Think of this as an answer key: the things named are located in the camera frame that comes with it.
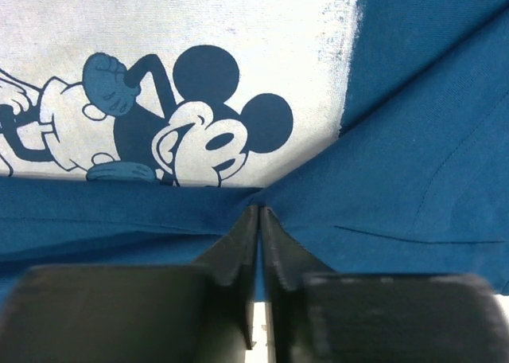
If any navy blue printed t-shirt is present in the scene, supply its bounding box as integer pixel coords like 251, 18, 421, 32
1, 0, 508, 296

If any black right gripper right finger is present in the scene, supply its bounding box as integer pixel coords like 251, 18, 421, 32
259, 208, 508, 362

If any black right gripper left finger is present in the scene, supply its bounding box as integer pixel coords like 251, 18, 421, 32
1, 205, 258, 362

